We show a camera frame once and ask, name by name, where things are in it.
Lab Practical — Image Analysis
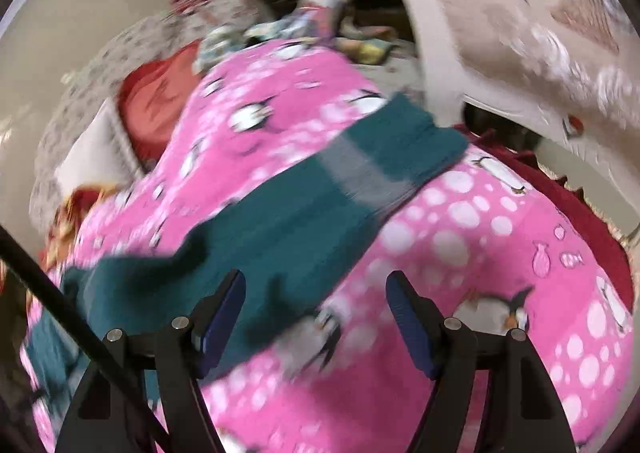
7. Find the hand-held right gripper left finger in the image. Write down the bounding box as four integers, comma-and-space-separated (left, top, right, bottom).
55, 269, 247, 453

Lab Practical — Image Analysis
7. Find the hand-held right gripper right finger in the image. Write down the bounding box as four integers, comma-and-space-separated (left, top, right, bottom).
385, 270, 576, 453

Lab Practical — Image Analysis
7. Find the teal grey striped sweater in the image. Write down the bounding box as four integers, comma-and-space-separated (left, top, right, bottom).
22, 93, 471, 399

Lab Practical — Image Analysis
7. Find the colourful clothes pile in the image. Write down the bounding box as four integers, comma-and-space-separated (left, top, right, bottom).
295, 0, 396, 66

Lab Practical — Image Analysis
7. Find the pink penguin print blanket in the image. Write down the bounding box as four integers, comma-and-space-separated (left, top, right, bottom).
20, 40, 636, 453

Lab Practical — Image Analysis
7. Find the orange patterned cloth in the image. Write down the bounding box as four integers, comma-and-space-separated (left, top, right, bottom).
40, 185, 121, 269

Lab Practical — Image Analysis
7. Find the dark red blanket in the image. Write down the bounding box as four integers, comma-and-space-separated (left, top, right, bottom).
470, 130, 636, 304

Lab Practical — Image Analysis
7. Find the white pillow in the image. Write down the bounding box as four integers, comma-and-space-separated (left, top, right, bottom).
55, 100, 146, 194

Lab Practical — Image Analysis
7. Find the red cushion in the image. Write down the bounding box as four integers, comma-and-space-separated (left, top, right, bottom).
117, 40, 206, 168

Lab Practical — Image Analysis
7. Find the light blue floral cloth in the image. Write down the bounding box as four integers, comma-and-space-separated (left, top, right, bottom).
197, 23, 261, 71

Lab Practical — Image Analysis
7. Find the floral bed sheet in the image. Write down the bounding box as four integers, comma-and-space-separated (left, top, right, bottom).
30, 0, 261, 234

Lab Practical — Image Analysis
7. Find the black cable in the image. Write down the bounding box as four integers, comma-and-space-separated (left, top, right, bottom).
0, 225, 171, 453

